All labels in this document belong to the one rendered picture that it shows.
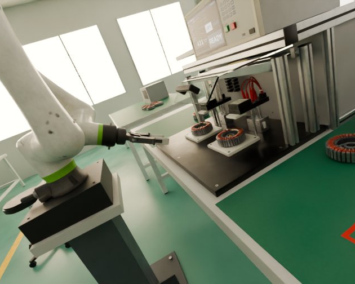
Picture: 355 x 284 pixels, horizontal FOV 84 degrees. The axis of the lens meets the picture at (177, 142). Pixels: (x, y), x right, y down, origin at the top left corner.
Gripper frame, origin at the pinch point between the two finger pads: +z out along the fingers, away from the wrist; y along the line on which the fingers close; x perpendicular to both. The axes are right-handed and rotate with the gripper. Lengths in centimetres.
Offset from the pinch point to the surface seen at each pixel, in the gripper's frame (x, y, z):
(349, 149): 11, 59, 31
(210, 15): 53, 13, 10
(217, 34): 47, 14, 13
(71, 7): 200, -448, -94
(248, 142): 6.9, 31.2, 24.0
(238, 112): 17.1, 26.9, 20.6
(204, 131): 6.8, 5.5, 20.0
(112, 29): 180, -448, -6
